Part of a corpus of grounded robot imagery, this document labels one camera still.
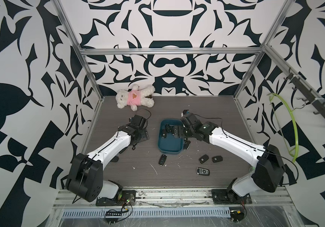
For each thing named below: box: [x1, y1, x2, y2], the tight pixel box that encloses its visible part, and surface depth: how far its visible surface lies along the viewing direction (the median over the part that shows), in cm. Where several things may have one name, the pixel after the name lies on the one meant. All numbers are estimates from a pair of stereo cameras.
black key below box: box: [158, 154, 167, 166], surface depth 88 cm
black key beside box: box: [183, 140, 191, 151], surface depth 93 cm
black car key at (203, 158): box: [198, 154, 210, 165], surface depth 89 cm
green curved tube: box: [266, 93, 300, 164], surface depth 66 cm
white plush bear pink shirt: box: [115, 84, 156, 112], surface depth 110 cm
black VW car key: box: [161, 129, 167, 139], surface depth 99 cm
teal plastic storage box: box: [157, 118, 184, 155], surface depth 94 cm
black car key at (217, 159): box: [211, 155, 224, 163], surface depth 88 cm
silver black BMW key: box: [196, 166, 210, 176], surface depth 83 cm
